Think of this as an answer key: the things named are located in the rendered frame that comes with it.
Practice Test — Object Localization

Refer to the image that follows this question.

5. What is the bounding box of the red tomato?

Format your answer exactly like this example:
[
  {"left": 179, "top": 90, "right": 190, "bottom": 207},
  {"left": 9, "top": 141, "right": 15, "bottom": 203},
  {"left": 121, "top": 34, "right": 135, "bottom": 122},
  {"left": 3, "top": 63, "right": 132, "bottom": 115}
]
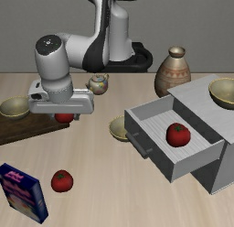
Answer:
[
  {"left": 54, "top": 113, "right": 75, "bottom": 124},
  {"left": 165, "top": 122, "right": 192, "bottom": 148},
  {"left": 50, "top": 169, "right": 74, "bottom": 193}
]

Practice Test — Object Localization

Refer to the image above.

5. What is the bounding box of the brown cutting board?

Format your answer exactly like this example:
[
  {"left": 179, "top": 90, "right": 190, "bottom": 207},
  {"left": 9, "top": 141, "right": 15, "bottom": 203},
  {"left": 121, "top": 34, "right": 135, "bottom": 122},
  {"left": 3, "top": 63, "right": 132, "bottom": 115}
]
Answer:
[{"left": 0, "top": 113, "right": 70, "bottom": 146}]

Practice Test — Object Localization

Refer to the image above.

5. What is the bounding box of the beige porcelain bowl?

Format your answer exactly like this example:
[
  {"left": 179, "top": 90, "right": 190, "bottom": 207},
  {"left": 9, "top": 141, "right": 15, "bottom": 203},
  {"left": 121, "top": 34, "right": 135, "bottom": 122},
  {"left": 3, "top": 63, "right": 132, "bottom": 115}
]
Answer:
[
  {"left": 207, "top": 77, "right": 234, "bottom": 111},
  {"left": 109, "top": 114, "right": 130, "bottom": 143},
  {"left": 0, "top": 95, "right": 31, "bottom": 121}
]

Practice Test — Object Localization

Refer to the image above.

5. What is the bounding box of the small patterned teapot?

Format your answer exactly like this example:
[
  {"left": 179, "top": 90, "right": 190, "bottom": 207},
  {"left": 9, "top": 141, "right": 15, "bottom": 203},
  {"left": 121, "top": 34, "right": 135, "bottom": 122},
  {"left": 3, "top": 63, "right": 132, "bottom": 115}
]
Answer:
[{"left": 85, "top": 72, "right": 110, "bottom": 96}]

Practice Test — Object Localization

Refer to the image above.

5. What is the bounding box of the blue carton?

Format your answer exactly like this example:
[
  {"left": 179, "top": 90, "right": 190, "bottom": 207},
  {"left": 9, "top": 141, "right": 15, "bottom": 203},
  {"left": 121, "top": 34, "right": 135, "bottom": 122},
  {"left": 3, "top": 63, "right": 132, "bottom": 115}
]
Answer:
[{"left": 0, "top": 162, "right": 49, "bottom": 224}]

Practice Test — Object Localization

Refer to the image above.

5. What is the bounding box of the brown ceramic vase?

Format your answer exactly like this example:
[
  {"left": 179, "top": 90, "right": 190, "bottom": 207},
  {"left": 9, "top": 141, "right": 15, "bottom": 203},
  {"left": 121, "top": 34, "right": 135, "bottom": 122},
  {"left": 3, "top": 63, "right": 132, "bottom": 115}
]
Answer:
[{"left": 154, "top": 46, "right": 192, "bottom": 99}]

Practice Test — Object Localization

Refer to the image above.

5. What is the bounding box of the grey open drawer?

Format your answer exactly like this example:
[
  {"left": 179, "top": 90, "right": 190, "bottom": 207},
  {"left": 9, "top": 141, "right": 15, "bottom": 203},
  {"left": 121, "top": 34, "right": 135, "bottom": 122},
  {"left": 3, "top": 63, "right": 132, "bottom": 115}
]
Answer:
[{"left": 123, "top": 94, "right": 226, "bottom": 184}]

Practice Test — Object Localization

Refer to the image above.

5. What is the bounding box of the grey cabinet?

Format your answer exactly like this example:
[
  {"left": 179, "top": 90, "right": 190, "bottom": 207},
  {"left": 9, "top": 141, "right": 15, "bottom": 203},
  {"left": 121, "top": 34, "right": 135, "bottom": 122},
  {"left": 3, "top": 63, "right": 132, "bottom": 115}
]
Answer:
[{"left": 166, "top": 73, "right": 234, "bottom": 196}]

